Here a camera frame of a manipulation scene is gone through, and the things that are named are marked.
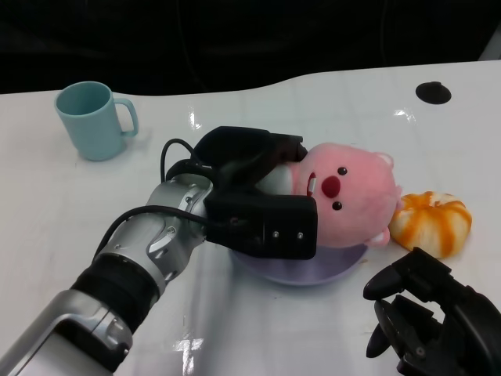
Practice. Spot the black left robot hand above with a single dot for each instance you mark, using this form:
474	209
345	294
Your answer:
258	219

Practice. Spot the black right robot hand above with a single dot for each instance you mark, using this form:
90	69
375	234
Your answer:
430	313

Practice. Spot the pink plush beaver doll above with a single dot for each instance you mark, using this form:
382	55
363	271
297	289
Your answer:
344	199

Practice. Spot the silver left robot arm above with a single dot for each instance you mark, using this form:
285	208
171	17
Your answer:
102	282

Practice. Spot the lavender plastic plate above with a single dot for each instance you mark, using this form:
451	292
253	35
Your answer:
305	266

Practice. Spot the orange striped white bun toy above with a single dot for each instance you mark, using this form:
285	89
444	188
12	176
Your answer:
432	223

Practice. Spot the light blue plastic mug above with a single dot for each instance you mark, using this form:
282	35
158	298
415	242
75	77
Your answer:
94	121

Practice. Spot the black round table grommet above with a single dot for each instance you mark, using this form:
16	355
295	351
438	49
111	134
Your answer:
433	92

